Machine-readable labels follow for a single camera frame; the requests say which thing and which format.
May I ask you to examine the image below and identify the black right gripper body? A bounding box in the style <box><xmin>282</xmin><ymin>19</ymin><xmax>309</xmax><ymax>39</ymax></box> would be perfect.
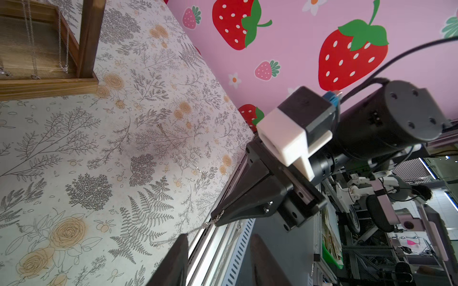
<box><xmin>246</xmin><ymin>137</ymin><xmax>327</xmax><ymax>231</ymax></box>

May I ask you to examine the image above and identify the black camera cable right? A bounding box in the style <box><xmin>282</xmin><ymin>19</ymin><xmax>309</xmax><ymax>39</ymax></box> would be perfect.
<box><xmin>339</xmin><ymin>35</ymin><xmax>458</xmax><ymax>104</ymax></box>

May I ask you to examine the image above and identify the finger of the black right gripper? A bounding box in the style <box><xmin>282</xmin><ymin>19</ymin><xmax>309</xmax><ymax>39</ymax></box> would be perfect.
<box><xmin>211</xmin><ymin>175</ymin><xmax>288</xmax><ymax>226</ymax></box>
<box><xmin>218</xmin><ymin>160</ymin><xmax>269</xmax><ymax>215</ymax></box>

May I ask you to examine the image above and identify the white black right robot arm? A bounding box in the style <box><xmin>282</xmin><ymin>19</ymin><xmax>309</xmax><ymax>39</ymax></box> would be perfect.
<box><xmin>211</xmin><ymin>81</ymin><xmax>451</xmax><ymax>230</ymax></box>

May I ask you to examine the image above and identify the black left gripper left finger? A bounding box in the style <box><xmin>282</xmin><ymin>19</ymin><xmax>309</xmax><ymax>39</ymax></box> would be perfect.
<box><xmin>146</xmin><ymin>234</ymin><xmax>188</xmax><ymax>286</ymax></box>

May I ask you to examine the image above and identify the wooden jewelry display stand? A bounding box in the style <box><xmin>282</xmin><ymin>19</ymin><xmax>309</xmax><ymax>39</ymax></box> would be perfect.
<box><xmin>1</xmin><ymin>1</ymin><xmax>106</xmax><ymax>101</ymax></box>

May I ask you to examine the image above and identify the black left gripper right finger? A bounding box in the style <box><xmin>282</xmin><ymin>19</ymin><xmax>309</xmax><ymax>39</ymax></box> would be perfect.
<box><xmin>250</xmin><ymin>234</ymin><xmax>291</xmax><ymax>286</ymax></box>

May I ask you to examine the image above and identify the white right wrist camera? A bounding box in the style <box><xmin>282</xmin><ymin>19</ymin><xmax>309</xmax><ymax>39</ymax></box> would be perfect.
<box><xmin>256</xmin><ymin>87</ymin><xmax>342</xmax><ymax>181</ymax></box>

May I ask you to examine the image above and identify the silver hanging necklace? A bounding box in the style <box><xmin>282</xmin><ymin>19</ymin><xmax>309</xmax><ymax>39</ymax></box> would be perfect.
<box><xmin>21</xmin><ymin>0</ymin><xmax>41</xmax><ymax>80</ymax></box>
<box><xmin>57</xmin><ymin>0</ymin><xmax>70</xmax><ymax>74</ymax></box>

